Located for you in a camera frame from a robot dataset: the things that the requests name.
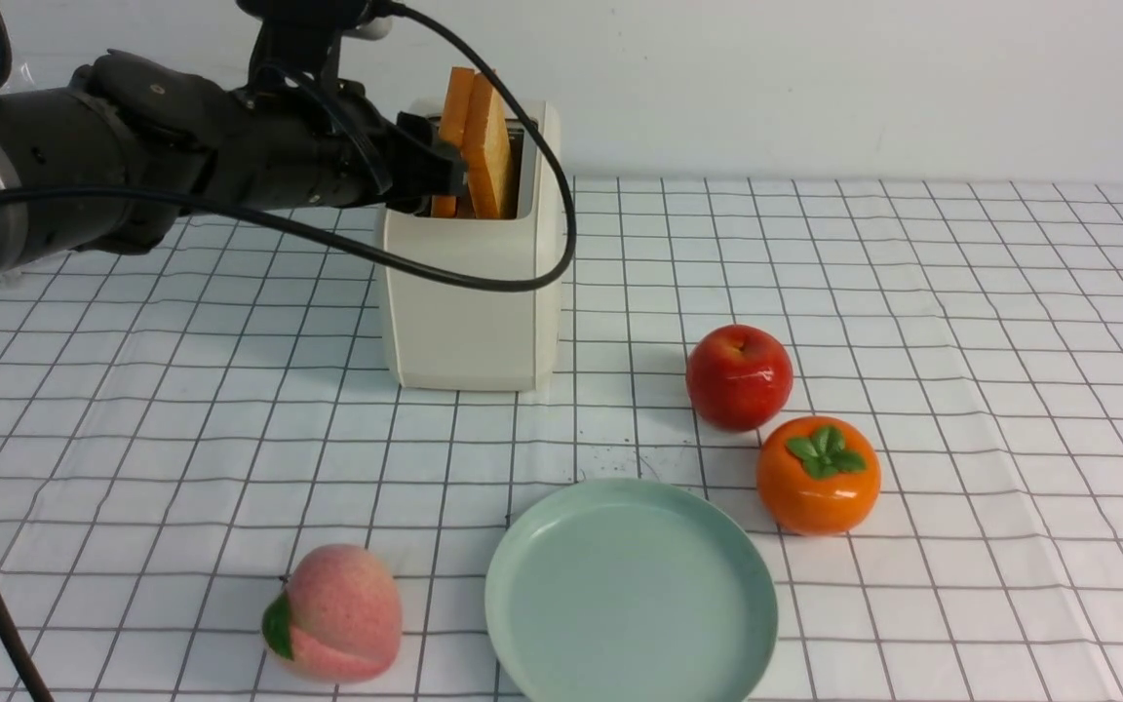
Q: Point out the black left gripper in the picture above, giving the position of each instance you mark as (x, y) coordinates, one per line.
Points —
(281, 151)

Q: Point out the toast slice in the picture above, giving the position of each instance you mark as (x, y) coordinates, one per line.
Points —
(452, 130)
(487, 149)

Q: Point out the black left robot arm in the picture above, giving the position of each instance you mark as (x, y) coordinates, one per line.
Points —
(125, 120)

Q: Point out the cream white toaster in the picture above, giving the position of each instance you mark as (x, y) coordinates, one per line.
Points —
(441, 337)

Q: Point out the red apple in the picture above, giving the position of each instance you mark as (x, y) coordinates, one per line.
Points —
(738, 377)

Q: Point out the pink peach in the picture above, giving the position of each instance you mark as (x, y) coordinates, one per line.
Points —
(338, 619)

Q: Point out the light green round plate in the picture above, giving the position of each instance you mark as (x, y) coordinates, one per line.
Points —
(627, 590)

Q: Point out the orange persimmon with green leaf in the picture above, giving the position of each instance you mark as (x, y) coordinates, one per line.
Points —
(818, 476)

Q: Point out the white checkered tablecloth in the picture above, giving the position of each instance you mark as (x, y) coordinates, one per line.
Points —
(177, 431)

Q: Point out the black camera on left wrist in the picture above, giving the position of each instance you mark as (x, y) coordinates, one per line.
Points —
(305, 36)

